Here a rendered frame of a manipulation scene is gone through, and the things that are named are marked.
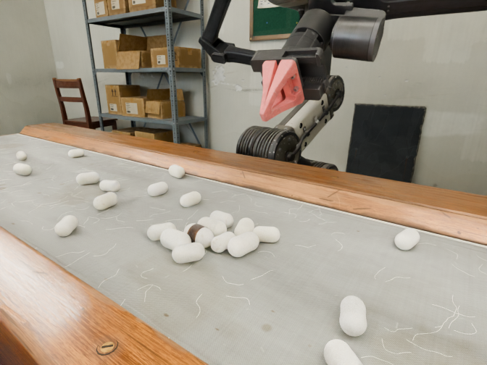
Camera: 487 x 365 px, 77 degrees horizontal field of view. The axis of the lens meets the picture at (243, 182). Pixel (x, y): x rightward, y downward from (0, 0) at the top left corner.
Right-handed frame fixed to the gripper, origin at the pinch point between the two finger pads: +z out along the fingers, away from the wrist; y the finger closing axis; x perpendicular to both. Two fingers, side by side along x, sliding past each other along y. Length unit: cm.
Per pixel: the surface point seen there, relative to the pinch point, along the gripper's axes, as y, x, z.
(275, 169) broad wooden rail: -3.5, 14.5, -1.1
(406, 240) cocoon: 19.0, 7.6, 9.0
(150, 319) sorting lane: 4.6, -4.8, 27.0
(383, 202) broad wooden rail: 15.0, 12.5, 2.1
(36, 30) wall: -444, 61, -170
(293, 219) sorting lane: 5.8, 9.2, 9.4
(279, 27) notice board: -103, 88, -175
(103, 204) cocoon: -16.5, 0.4, 18.9
